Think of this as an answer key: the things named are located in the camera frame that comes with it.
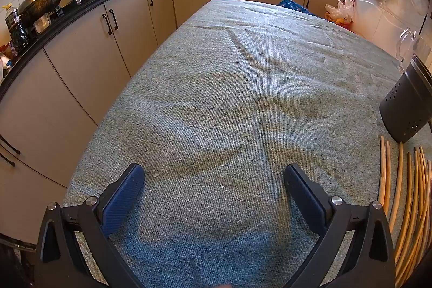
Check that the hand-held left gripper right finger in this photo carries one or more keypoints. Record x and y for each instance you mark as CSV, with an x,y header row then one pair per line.
x,y
303,203

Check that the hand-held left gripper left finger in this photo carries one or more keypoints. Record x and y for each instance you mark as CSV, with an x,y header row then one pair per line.
x,y
121,203

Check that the bunch of wooden chopsticks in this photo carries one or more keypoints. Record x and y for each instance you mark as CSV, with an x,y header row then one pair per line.
x,y
420,180

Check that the dark grey utensil holder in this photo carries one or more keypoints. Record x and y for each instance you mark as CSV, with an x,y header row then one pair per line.
x,y
405,105

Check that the grey-green table cloth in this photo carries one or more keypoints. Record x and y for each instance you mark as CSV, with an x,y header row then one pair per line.
x,y
219,105

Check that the beige base cabinets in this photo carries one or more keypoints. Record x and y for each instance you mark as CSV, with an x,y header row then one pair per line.
x,y
84,48

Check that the orange and white plastic bag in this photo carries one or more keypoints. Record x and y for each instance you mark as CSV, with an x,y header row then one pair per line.
x,y
339,13

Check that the dark glass jar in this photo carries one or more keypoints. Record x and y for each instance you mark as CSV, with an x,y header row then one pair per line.
x,y
18,36

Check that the small square container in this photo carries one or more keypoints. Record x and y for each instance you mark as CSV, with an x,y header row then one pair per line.
x,y
42,23

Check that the blue plastic bag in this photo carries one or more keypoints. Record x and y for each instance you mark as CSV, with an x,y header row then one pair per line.
x,y
293,4

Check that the cooking oil bottle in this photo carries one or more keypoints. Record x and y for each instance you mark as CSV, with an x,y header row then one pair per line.
x,y
11,19

